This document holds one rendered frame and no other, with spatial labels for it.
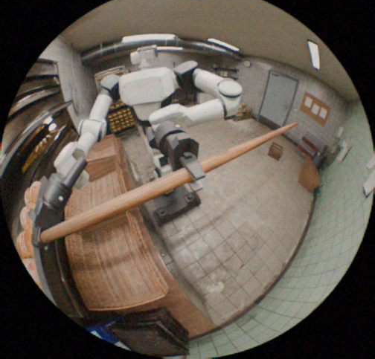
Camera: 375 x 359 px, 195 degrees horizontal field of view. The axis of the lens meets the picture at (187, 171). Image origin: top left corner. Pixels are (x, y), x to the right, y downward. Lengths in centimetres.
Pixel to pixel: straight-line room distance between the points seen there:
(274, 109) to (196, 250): 462
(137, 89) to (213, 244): 148
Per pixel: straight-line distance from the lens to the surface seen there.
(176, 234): 137
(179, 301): 85
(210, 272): 140
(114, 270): 93
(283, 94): 460
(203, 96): 533
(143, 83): 56
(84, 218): 24
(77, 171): 35
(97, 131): 56
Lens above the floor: 135
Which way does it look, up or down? 49 degrees down
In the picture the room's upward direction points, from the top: straight up
